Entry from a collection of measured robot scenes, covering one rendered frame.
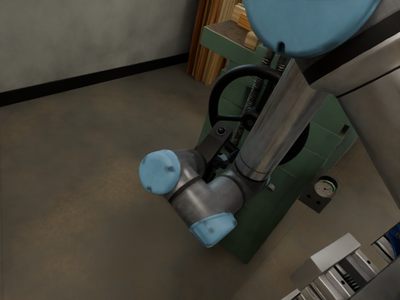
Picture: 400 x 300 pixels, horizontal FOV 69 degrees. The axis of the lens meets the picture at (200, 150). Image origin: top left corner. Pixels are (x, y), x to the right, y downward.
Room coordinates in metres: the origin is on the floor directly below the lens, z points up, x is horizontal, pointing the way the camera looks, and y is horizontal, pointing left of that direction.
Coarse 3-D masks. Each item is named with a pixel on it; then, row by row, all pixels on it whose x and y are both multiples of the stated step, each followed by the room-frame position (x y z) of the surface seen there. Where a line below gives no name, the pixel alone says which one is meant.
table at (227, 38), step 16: (208, 32) 0.95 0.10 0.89; (224, 32) 0.97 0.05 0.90; (240, 32) 1.02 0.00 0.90; (208, 48) 0.94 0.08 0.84; (224, 48) 0.92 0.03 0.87; (240, 48) 0.90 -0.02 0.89; (256, 48) 0.92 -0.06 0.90; (240, 64) 0.89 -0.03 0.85; (240, 80) 0.78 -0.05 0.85; (336, 112) 0.76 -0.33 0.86; (352, 128) 0.74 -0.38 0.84
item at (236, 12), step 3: (237, 6) 1.12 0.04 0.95; (234, 9) 1.12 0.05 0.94; (237, 9) 1.11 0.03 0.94; (240, 9) 1.11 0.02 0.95; (243, 9) 1.11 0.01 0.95; (234, 12) 1.12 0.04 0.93; (237, 12) 1.11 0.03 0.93; (240, 12) 1.11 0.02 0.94; (243, 12) 1.10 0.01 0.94; (234, 15) 1.11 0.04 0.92; (237, 15) 1.11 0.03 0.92; (231, 18) 1.12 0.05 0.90; (234, 18) 1.11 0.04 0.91; (237, 18) 1.11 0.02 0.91; (237, 21) 1.11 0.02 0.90
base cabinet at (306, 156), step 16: (224, 112) 0.89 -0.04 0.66; (240, 112) 0.87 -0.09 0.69; (208, 128) 0.90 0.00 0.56; (240, 144) 0.85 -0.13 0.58; (304, 160) 0.76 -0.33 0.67; (320, 160) 0.75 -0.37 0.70; (272, 176) 0.78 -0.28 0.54; (288, 176) 0.77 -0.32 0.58; (304, 176) 0.75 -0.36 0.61; (272, 192) 0.77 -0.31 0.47; (288, 192) 0.76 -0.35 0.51; (240, 208) 0.80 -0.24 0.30; (256, 208) 0.78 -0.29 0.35; (272, 208) 0.76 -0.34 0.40; (288, 208) 0.74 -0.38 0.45; (240, 224) 0.79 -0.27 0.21; (256, 224) 0.76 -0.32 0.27; (272, 224) 0.75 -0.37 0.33; (224, 240) 0.80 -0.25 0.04; (240, 240) 0.77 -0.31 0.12; (256, 240) 0.75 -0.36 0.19; (240, 256) 0.76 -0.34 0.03
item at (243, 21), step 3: (240, 15) 1.08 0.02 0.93; (243, 15) 1.08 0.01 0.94; (240, 18) 1.08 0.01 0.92; (243, 18) 1.08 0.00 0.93; (246, 18) 1.07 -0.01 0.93; (240, 21) 1.08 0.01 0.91; (243, 21) 1.08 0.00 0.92; (246, 21) 1.07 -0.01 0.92; (237, 24) 1.08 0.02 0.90; (240, 24) 1.08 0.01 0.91; (243, 24) 1.07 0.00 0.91; (246, 24) 1.07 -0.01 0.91; (249, 24) 1.07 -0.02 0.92; (243, 27) 1.07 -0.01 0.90; (246, 27) 1.07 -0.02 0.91; (249, 27) 1.06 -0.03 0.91; (249, 30) 1.06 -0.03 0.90; (252, 30) 1.06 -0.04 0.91
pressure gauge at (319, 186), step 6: (318, 180) 0.68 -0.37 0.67; (324, 180) 0.67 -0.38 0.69; (330, 180) 0.68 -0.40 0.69; (318, 186) 0.67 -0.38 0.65; (324, 186) 0.67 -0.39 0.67; (330, 186) 0.66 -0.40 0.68; (336, 186) 0.67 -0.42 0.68; (318, 192) 0.67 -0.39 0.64; (324, 192) 0.67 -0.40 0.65; (330, 192) 0.66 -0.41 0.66
